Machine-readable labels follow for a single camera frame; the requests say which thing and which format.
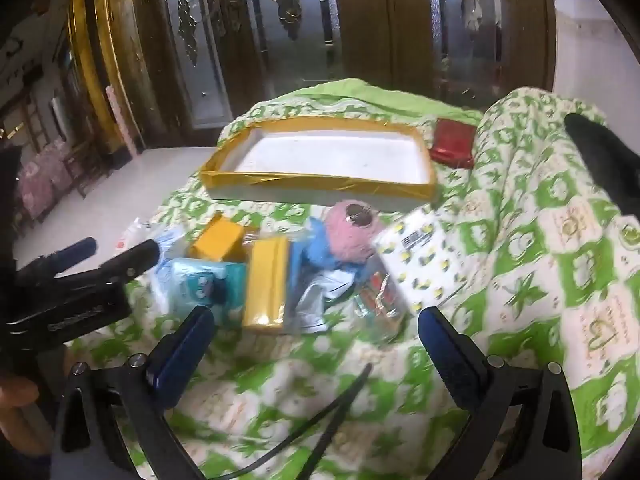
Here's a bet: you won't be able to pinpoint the black cable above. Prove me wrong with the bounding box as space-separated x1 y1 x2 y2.
220 362 373 480

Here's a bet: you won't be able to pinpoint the plain green bedsheet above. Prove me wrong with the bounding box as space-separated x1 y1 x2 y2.
280 77 496 126

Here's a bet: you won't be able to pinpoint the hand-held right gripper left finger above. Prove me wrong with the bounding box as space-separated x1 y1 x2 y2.
50 305 216 480

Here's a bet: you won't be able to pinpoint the gold-framed cabinet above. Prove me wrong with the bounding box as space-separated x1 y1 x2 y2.
65 0 166 156

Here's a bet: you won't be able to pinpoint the white tissue pack yellow print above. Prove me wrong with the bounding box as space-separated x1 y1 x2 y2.
374 205 488 316

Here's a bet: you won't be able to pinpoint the person's left hand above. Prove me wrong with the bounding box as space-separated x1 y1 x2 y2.
0 374 53 457

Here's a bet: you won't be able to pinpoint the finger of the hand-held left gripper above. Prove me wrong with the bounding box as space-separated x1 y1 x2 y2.
60 239 162 292
17 236 98 286

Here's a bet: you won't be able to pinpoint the red foil packet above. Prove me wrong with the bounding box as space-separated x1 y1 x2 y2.
431 118 477 168

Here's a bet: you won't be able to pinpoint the white desiccant sachet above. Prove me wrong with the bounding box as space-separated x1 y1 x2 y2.
150 225 191 301
117 216 166 253

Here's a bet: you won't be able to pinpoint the wooden glass-panel doors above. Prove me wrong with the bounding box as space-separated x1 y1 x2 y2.
135 0 558 148

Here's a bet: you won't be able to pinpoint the gold-edged white tray box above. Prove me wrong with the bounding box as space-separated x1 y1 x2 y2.
200 116 437 207

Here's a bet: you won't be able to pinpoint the black object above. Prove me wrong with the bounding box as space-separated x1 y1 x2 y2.
564 112 640 186

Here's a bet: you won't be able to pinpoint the pink floral cushioned chair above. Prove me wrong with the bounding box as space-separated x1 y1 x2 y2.
17 140 76 221

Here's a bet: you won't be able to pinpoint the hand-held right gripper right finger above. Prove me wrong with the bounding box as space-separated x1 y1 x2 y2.
416 306 583 480

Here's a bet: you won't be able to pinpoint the blue knitted cloth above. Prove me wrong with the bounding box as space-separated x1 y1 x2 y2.
290 217 361 281

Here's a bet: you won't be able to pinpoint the teal tissue pack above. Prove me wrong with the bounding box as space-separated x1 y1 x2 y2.
167 257 248 328

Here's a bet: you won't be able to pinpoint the clear bag of coloured sticks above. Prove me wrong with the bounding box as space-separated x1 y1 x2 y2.
350 270 416 346

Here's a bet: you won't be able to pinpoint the pink fuzzy plush item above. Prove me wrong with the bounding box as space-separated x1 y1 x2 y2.
322 200 382 265

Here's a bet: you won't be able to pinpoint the green and white printed blanket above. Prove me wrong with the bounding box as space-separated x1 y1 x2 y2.
65 85 640 480

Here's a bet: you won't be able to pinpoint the small yellow packet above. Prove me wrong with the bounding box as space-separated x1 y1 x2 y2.
189 214 246 263

